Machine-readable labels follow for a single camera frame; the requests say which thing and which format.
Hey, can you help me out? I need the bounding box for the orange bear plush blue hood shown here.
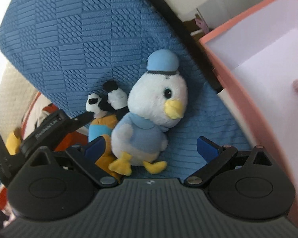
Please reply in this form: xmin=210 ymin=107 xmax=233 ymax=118
xmin=85 ymin=114 xmax=121 ymax=182

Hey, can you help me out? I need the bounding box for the white blue duck plush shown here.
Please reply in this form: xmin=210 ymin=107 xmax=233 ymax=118
xmin=109 ymin=49 xmax=188 ymax=176

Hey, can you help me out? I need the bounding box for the yellow plush toy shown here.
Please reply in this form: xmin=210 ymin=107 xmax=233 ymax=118
xmin=6 ymin=128 xmax=22 ymax=155

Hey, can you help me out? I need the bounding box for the black white panda plush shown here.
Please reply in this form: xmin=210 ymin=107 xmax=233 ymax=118
xmin=85 ymin=80 xmax=129 ymax=120

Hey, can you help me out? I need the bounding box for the pink storage box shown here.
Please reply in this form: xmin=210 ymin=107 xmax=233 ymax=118
xmin=200 ymin=0 xmax=298 ymax=224

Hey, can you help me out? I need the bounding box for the blue textured blanket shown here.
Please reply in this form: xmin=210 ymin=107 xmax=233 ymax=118
xmin=0 ymin=0 xmax=250 ymax=179

